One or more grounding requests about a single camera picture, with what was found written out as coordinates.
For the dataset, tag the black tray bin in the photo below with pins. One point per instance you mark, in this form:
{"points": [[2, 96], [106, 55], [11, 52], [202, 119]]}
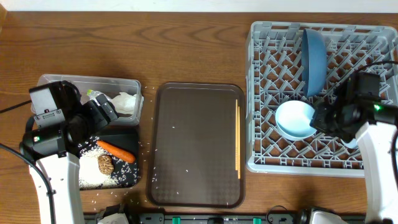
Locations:
{"points": [[124, 137]]}

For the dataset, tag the clear plastic bin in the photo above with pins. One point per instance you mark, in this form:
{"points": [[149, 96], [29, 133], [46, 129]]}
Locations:
{"points": [[109, 86]]}

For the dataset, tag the orange carrot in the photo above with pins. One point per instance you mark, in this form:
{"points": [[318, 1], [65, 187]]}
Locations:
{"points": [[117, 152]]}

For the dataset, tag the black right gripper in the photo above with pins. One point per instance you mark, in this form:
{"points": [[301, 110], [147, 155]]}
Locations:
{"points": [[319, 121]]}

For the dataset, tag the silver foil snack wrapper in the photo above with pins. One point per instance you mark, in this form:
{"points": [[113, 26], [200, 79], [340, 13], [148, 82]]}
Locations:
{"points": [[93, 94]]}

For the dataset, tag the brown serving tray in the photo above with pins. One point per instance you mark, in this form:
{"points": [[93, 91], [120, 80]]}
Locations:
{"points": [[192, 151]]}

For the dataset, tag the wooden chopstick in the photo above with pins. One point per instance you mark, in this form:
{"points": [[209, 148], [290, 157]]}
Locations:
{"points": [[239, 145], [236, 135]]}

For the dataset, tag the wooden chopstick right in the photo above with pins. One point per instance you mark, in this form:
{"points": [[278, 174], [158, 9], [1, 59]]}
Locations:
{"points": [[239, 145]]}

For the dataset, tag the wooden chopstick left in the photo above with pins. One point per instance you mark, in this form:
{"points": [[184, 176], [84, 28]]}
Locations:
{"points": [[236, 135]]}

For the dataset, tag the white napkin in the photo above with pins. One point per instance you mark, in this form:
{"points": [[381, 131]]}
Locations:
{"points": [[124, 103]]}

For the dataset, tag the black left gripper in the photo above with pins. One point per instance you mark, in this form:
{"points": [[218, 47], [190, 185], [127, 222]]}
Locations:
{"points": [[103, 117]]}

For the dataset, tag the blue plate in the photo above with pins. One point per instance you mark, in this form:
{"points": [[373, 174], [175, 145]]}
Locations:
{"points": [[314, 62]]}

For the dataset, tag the black rail at table edge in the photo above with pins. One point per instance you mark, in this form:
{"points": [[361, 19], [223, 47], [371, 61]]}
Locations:
{"points": [[160, 218]]}

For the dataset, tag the light blue rice bowl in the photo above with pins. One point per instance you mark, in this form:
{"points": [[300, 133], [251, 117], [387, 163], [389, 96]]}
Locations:
{"points": [[293, 120]]}

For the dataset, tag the light blue cup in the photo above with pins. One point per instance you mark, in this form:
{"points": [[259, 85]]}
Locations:
{"points": [[351, 144]]}

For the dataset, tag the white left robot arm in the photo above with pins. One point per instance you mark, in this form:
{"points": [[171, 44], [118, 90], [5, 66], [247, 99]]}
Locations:
{"points": [[51, 142]]}

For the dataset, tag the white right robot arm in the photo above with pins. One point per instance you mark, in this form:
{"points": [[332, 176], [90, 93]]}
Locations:
{"points": [[374, 127]]}

